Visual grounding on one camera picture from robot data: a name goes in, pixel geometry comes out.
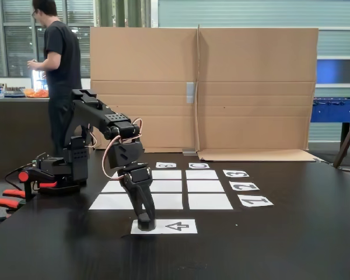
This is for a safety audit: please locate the black round token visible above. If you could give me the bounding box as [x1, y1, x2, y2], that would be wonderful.
[137, 212, 157, 232]

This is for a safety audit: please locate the white paper grid square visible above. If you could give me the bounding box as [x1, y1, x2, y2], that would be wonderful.
[151, 170, 183, 180]
[188, 193, 234, 211]
[187, 180, 225, 193]
[153, 193, 184, 211]
[101, 180, 126, 193]
[151, 180, 183, 193]
[89, 194, 137, 211]
[185, 170, 219, 180]

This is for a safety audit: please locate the white arrow paper sheet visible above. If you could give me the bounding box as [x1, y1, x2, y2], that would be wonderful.
[130, 219, 198, 235]

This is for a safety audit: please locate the paper sheet number 3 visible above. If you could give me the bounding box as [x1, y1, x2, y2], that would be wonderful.
[222, 169, 250, 178]

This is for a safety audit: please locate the paper sheet number 2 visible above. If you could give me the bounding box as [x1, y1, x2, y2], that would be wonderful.
[229, 181, 260, 192]

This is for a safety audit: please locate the black red bar clamp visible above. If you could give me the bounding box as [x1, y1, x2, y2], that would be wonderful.
[0, 166, 59, 211]

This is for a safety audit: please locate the large brown cardboard sheet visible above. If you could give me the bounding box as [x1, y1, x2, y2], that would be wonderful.
[87, 26, 200, 154]
[195, 24, 322, 163]

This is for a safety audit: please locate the paper sheet number 1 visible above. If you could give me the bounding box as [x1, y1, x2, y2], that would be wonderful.
[237, 195, 274, 208]

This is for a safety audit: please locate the dark wooden counter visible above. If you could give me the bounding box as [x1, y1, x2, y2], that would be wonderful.
[0, 97, 57, 179]

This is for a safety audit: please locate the orange snack bag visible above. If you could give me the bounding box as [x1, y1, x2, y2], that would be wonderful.
[20, 88, 50, 99]

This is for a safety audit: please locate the black mini fridge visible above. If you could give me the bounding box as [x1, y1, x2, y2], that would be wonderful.
[31, 69, 49, 91]

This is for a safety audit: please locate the person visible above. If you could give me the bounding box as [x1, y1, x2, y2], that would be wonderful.
[27, 0, 83, 158]

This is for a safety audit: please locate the dark display tray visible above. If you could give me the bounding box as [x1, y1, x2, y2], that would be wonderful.
[4, 86, 26, 97]

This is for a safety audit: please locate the blue foosball table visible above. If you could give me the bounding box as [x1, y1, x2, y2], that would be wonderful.
[310, 97, 350, 152]

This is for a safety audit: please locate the dark wooden easel leg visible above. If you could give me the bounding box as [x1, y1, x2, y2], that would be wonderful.
[332, 109, 350, 170]

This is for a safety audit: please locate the black power cable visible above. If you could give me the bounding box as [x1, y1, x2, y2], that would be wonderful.
[4, 164, 37, 192]

